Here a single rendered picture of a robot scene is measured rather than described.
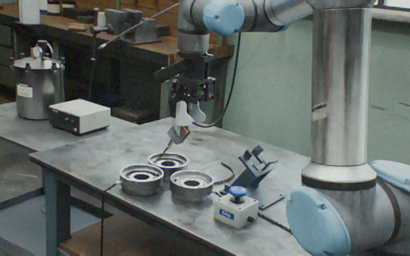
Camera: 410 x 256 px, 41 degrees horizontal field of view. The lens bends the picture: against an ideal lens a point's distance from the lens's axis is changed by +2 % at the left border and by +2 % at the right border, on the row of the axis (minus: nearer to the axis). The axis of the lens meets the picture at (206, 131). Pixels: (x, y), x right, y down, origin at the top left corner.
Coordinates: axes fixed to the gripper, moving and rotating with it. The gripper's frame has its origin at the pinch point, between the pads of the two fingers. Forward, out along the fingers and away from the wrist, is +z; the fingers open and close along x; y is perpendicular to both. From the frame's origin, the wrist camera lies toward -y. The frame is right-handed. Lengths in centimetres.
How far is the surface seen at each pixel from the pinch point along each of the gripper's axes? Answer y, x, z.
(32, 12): -200, 97, 0
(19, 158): -207, 89, 93
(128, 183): -1.1, -16.8, 10.2
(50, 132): -77, 17, 25
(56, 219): -29.5, -15.6, 30.6
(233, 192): 23.8, -9.7, 6.2
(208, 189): 14.1, -5.6, 10.1
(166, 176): 0.0, -4.7, 11.7
